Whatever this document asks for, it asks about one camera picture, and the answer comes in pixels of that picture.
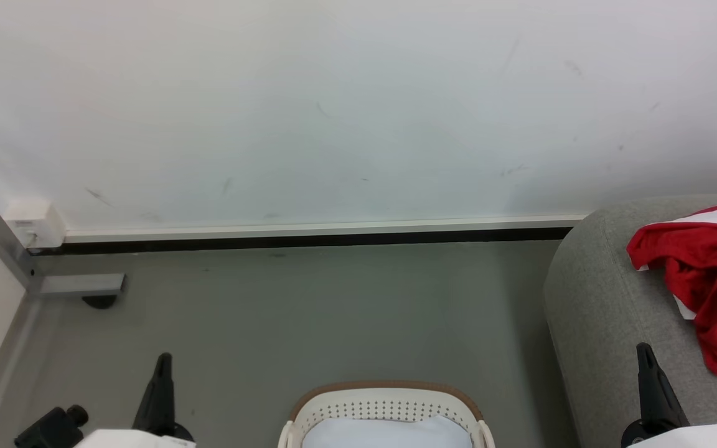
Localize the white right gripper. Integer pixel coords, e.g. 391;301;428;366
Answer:
620;342;717;448

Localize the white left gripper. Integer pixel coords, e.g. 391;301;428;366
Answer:
74;352;197;448

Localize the red and white garment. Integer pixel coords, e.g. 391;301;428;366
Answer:
626;200;717;381

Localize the white laundry basket brown rim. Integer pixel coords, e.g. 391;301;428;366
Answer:
277;380;497;448

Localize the grey fabric sofa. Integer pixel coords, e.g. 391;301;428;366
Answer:
543;194;717;448

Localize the white and black baseboard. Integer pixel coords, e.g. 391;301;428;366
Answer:
27;214;588;256

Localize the white wall socket box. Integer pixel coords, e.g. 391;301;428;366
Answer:
3;198;67;251

